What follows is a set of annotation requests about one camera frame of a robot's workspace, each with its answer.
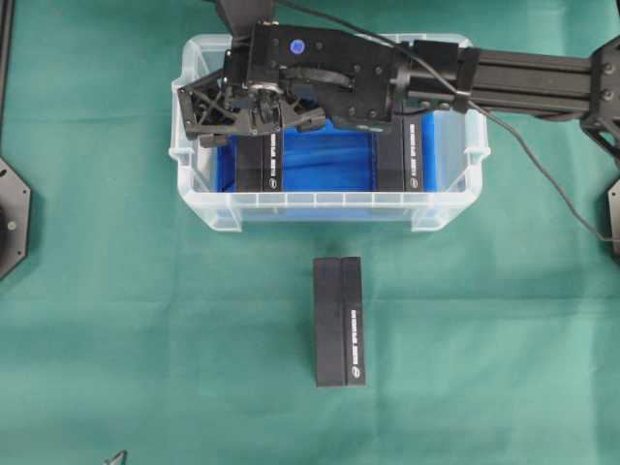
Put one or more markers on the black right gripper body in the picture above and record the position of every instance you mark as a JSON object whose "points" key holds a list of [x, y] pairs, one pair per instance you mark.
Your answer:
{"points": [[352, 78]]}

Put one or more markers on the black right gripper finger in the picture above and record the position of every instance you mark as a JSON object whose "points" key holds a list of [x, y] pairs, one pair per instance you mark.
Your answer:
{"points": [[302, 115], [212, 110]]}

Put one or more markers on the black RealSense D435i box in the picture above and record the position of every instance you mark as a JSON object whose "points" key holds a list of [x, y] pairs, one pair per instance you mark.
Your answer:
{"points": [[259, 163], [398, 156]]}

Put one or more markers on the black RealSense D415 box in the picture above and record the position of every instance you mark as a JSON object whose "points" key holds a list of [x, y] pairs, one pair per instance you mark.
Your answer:
{"points": [[338, 323]]}

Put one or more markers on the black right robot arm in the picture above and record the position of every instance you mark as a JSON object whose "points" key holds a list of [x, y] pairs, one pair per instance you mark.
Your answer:
{"points": [[448, 76]]}

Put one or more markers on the blue liner in case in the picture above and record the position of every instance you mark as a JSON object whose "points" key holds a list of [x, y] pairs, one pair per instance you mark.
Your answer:
{"points": [[327, 160]]}

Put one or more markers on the clear plastic storage case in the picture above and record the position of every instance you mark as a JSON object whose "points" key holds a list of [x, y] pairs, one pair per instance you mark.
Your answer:
{"points": [[461, 145]]}

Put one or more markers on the green table cloth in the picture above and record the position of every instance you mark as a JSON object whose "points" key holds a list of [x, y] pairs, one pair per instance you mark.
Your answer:
{"points": [[131, 325]]}

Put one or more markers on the small metal clip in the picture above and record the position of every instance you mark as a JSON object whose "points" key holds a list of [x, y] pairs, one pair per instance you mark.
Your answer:
{"points": [[120, 458]]}

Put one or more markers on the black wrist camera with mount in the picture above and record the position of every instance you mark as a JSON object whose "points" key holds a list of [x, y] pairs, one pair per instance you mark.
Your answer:
{"points": [[240, 16]]}

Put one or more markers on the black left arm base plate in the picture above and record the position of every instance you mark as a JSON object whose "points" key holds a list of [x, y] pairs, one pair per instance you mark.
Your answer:
{"points": [[15, 218]]}

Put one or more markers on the black aluminium frame rail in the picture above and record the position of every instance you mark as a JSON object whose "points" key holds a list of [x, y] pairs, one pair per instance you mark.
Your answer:
{"points": [[7, 19]]}

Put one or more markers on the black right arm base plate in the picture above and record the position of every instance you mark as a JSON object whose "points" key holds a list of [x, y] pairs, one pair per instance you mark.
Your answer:
{"points": [[608, 204]]}

